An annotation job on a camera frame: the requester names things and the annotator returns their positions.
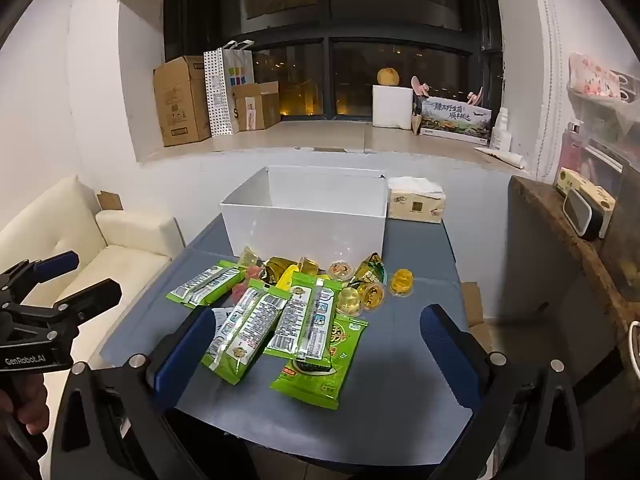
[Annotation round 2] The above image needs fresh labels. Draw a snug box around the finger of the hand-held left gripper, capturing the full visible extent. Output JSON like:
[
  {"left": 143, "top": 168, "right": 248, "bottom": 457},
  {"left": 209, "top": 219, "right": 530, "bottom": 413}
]
[
  {"left": 52, "top": 279, "right": 123, "bottom": 332},
  {"left": 0, "top": 251, "right": 81, "bottom": 302}
]

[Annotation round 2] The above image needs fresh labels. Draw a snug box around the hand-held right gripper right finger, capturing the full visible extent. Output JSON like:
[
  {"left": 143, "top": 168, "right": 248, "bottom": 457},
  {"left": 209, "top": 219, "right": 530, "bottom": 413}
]
[{"left": 419, "top": 303, "right": 584, "bottom": 480}]

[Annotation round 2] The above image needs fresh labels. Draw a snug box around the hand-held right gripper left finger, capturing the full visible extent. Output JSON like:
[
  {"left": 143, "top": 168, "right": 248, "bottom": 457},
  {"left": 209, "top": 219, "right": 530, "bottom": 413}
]
[{"left": 50, "top": 305, "right": 221, "bottom": 480}]

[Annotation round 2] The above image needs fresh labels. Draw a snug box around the pale clear jelly cup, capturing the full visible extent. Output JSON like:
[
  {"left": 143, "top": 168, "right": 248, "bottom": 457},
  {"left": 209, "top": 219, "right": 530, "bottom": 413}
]
[
  {"left": 327, "top": 260, "right": 356, "bottom": 282},
  {"left": 337, "top": 287, "right": 364, "bottom": 317},
  {"left": 239, "top": 246, "right": 266, "bottom": 271}
]

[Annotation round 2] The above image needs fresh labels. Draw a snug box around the gold snack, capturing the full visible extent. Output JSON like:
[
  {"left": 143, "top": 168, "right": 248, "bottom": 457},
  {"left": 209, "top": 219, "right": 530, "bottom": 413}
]
[
  {"left": 262, "top": 256, "right": 297, "bottom": 285},
  {"left": 354, "top": 252, "right": 387, "bottom": 286}
]

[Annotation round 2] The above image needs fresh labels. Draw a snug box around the pile of green snack packets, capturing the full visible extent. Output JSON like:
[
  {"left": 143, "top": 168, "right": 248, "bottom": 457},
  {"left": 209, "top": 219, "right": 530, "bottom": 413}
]
[{"left": 166, "top": 259, "right": 369, "bottom": 409}]

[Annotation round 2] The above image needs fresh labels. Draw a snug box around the yellow snack packet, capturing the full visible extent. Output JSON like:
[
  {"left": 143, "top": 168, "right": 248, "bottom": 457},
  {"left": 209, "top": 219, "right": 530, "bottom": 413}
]
[{"left": 276, "top": 266, "right": 302, "bottom": 292}]

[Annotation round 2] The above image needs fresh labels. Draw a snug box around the white storage box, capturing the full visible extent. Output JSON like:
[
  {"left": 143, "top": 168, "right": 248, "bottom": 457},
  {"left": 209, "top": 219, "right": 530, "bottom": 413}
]
[{"left": 219, "top": 165, "right": 389, "bottom": 267}]

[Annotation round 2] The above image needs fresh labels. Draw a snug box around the person's left hand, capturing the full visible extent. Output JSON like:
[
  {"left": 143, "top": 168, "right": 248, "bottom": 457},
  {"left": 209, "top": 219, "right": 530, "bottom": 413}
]
[{"left": 0, "top": 379, "right": 50, "bottom": 438}]

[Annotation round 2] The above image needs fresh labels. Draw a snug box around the cream leather sofa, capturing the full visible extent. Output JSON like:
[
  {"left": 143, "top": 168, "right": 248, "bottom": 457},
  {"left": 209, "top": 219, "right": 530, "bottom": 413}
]
[{"left": 0, "top": 175, "right": 186, "bottom": 361}]

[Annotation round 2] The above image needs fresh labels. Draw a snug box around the grey-blue tablecloth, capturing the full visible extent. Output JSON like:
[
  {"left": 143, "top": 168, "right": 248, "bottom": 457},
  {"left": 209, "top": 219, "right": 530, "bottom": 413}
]
[{"left": 97, "top": 212, "right": 488, "bottom": 461}]

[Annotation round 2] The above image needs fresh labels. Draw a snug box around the cardboard sheet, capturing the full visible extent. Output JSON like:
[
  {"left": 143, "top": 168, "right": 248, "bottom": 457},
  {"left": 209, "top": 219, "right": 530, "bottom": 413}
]
[{"left": 459, "top": 282, "right": 494, "bottom": 347}]

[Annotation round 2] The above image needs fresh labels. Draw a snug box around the wooden top cabinet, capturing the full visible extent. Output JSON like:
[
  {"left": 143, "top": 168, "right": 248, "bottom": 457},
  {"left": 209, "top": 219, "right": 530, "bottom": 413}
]
[{"left": 508, "top": 175, "right": 640, "bottom": 461}]

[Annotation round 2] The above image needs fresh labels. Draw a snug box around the tissue pack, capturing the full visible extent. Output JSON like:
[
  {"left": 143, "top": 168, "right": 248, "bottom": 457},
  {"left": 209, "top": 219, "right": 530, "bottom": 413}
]
[{"left": 387, "top": 176, "right": 445, "bottom": 224}]

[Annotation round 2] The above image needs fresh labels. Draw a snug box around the large cardboard box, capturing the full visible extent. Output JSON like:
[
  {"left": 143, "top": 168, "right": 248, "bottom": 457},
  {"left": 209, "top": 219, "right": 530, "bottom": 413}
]
[{"left": 153, "top": 56, "right": 212, "bottom": 148}]

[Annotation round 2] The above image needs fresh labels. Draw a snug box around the cream small device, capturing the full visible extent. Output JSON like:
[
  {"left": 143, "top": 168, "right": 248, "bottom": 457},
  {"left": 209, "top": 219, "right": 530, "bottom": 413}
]
[{"left": 555, "top": 167, "right": 616, "bottom": 241}]

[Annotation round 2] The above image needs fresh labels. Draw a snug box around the rolled white paper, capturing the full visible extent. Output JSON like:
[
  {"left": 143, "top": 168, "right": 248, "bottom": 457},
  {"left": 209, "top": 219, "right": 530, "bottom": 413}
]
[{"left": 473, "top": 146, "right": 527, "bottom": 170}]

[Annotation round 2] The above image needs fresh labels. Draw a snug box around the white plastic bottle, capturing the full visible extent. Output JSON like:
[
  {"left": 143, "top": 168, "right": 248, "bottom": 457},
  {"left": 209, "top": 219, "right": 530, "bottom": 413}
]
[{"left": 491, "top": 108, "right": 512, "bottom": 150}]

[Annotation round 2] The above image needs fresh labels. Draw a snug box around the polka-dot paper bag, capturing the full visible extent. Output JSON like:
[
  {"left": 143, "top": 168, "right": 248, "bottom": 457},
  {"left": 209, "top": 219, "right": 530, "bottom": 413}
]
[{"left": 203, "top": 49, "right": 234, "bottom": 138}]

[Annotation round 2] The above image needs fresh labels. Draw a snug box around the printed landscape box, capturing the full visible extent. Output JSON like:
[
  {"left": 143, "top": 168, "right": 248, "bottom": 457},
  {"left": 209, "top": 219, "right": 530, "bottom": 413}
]
[{"left": 419, "top": 95, "right": 494, "bottom": 139}]

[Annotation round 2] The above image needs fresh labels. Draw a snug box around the small cardboard box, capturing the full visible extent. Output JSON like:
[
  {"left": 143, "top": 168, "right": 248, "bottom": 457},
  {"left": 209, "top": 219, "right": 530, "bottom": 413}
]
[{"left": 231, "top": 81, "right": 281, "bottom": 132}]

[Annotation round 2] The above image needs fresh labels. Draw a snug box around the white foam box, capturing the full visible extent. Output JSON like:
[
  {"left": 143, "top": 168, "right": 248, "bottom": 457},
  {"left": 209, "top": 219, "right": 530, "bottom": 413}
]
[{"left": 372, "top": 84, "right": 417, "bottom": 129}]

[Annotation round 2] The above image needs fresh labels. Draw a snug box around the white paper bag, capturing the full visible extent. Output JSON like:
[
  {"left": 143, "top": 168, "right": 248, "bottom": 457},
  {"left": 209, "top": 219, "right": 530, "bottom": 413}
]
[{"left": 222, "top": 41, "right": 257, "bottom": 133}]

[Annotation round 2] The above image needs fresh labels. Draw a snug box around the floral pouch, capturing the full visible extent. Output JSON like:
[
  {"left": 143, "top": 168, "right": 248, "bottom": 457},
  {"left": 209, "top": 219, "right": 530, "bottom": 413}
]
[{"left": 568, "top": 52, "right": 627, "bottom": 102}]

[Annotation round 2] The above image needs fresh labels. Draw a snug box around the black framed window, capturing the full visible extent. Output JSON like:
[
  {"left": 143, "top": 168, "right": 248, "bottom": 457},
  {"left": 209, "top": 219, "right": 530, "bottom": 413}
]
[{"left": 164, "top": 0, "right": 504, "bottom": 122}]

